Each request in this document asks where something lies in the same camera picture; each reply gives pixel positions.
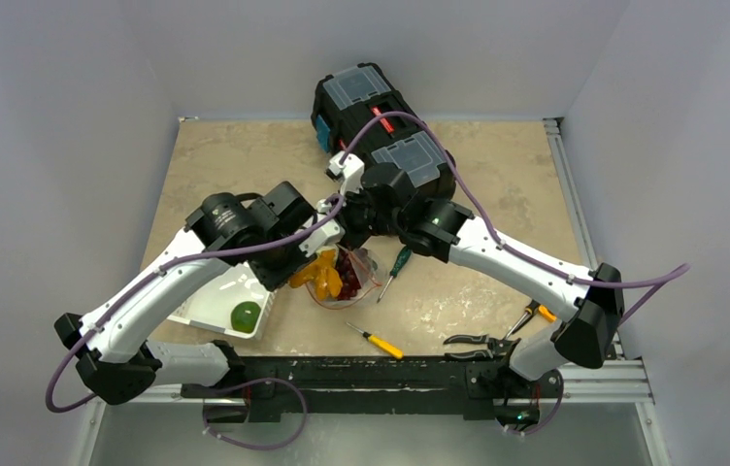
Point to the black toolbox clear lids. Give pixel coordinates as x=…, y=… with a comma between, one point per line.
x=346, y=100

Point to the orange black screwdriver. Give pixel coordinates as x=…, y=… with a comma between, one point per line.
x=533, y=309

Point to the yellow handled screwdriver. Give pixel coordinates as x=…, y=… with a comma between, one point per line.
x=378, y=343

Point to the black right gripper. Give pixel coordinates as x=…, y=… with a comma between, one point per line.
x=357, y=227

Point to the red grape bunch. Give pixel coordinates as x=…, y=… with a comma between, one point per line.
x=352, y=272

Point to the orange food piece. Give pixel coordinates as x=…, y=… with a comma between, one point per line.
x=321, y=275

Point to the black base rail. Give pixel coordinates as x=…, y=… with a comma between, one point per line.
x=271, y=386

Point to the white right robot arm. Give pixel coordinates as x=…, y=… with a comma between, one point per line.
x=587, y=303

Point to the green bell pepper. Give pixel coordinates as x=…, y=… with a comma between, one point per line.
x=244, y=317

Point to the clear zip bag orange zipper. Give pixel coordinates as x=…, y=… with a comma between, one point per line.
x=375, y=277

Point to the green handled screwdriver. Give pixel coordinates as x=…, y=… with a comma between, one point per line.
x=400, y=261

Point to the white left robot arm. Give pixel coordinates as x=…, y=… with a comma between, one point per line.
x=110, y=346

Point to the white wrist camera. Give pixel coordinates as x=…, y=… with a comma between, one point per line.
x=346, y=172
x=327, y=235

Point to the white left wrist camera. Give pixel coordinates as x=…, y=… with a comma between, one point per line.
x=327, y=235

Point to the black pliers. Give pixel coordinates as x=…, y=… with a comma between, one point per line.
x=488, y=348

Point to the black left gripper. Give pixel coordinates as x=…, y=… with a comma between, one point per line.
x=274, y=279

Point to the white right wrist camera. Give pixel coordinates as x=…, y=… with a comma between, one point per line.
x=346, y=172

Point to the white plastic basket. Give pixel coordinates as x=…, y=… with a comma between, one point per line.
x=209, y=308

